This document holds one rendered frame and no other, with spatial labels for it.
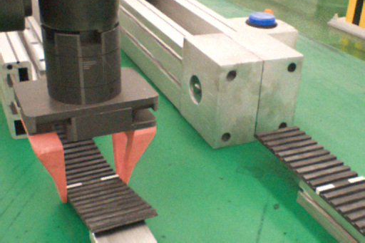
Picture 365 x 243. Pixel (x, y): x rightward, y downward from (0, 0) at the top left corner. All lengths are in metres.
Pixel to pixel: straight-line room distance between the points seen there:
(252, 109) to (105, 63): 0.21
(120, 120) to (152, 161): 0.12
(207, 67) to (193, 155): 0.09
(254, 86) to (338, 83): 0.24
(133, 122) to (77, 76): 0.06
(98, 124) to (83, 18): 0.08
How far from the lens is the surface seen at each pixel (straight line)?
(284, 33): 0.74
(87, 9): 0.36
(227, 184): 0.48
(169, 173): 0.49
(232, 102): 0.52
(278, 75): 0.54
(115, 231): 0.38
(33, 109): 0.39
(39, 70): 0.58
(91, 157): 0.51
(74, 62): 0.37
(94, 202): 0.42
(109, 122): 0.39
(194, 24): 0.71
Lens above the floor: 1.05
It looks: 30 degrees down
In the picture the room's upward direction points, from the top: 4 degrees clockwise
